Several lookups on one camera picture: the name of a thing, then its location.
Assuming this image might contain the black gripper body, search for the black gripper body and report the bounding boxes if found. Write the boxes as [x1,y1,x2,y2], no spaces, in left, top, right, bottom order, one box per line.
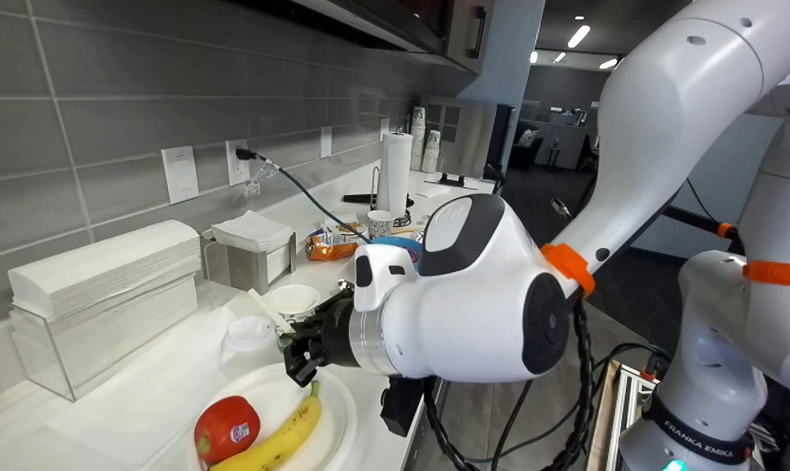
[279,287,355,387]

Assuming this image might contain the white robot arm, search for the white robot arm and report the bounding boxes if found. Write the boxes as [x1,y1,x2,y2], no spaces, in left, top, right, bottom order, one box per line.
[281,0,790,471]

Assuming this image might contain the yellow banana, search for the yellow banana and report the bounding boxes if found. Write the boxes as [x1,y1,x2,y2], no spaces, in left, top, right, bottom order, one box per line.
[208,385,322,471]

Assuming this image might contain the patterned paper cup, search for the patterned paper cup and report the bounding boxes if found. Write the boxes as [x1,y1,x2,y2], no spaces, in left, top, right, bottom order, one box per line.
[267,282,322,323]

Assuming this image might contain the clear plastic lid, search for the clear plastic lid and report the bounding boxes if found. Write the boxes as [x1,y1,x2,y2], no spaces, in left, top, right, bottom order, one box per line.
[223,317,276,357]

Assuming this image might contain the orange snack bag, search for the orange snack bag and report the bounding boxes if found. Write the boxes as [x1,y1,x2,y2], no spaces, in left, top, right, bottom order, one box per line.
[305,230,359,262]

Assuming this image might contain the white plate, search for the white plate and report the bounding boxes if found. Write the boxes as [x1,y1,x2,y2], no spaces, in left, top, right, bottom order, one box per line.
[185,364,359,471]

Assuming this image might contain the napkin holder box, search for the napkin holder box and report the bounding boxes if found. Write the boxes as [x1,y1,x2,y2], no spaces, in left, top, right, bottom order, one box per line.
[204,211,294,292]

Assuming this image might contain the red tomato with sticker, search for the red tomato with sticker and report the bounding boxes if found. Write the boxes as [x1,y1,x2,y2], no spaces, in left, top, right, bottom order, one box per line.
[194,394,262,465]

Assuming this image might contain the white paper towel roll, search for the white paper towel roll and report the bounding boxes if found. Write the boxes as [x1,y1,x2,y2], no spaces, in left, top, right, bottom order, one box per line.
[377,133,412,217]

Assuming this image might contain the clear paper towel dispenser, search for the clear paper towel dispenser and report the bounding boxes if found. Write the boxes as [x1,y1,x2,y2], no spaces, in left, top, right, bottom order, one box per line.
[7,219,202,400]

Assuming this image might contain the stacked white cups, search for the stacked white cups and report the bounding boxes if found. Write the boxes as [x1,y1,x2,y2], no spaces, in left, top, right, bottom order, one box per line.
[410,108,425,171]

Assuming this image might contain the white wall outlet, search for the white wall outlet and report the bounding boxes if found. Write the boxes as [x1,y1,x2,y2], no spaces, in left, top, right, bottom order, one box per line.
[162,146,198,205]

